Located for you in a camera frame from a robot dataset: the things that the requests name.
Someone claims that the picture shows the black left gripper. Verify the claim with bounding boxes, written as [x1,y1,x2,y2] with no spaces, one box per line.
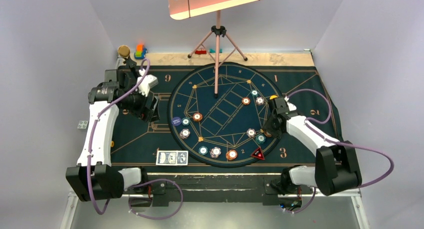
[120,83,159,123]

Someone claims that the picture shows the red chip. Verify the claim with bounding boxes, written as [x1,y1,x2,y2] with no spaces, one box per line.
[263,131,272,138]
[192,112,203,122]
[241,97,251,105]

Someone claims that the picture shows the blue small blind button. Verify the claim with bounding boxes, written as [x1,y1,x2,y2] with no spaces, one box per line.
[171,116,182,127]

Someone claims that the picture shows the purple chips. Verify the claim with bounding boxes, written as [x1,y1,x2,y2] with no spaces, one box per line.
[246,128,256,138]
[179,128,191,140]

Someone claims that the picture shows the red triangle dealer marker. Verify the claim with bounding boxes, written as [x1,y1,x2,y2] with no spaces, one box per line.
[250,147,265,161]

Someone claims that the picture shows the blue playing card deck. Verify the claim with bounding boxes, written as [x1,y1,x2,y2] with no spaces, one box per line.
[155,150,189,166]

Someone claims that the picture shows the orange poker chip stack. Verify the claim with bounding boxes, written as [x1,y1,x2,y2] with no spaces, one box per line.
[225,149,238,161]

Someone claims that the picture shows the green poker chip stack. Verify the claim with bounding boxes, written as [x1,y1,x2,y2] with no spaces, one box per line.
[198,146,209,156]

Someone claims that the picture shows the purple white poker chip stack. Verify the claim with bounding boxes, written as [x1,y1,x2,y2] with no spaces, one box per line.
[210,147,222,159]

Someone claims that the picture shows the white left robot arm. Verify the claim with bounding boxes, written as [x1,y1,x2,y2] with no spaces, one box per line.
[65,76,159,202]

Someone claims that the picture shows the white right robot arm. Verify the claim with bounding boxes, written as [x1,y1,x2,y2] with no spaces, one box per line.
[262,96,362,196]

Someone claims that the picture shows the round dark blue mat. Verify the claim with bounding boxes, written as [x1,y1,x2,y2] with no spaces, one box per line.
[167,62,281,168]

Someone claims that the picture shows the colourful toy blocks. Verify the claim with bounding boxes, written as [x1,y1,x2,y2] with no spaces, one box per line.
[134,44,147,60]

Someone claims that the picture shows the gold round lid jar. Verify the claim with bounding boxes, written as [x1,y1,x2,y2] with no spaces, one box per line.
[117,45,131,59]

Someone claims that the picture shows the grey toy brick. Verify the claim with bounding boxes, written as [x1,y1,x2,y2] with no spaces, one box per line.
[77,120,89,130]

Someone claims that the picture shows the red toy block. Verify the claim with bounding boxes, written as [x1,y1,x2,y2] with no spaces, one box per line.
[194,49,208,55]

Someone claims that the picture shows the teal toy block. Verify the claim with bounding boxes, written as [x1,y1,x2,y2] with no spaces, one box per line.
[209,48,223,54]

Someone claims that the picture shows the pink tripod stand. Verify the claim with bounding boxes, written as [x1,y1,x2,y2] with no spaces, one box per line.
[187,10,248,99]

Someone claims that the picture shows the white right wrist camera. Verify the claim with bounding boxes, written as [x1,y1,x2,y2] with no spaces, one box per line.
[286,101,297,112]

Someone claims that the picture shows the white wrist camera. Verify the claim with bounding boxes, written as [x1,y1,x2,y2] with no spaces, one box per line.
[286,101,297,112]
[137,74,158,97]

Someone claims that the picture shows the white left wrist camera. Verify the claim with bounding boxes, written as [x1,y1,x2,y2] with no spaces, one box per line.
[137,74,158,97]

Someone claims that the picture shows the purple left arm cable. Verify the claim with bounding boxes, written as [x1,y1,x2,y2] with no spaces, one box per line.
[86,58,184,221]

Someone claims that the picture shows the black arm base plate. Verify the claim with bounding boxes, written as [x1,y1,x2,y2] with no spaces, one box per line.
[117,174,314,209]

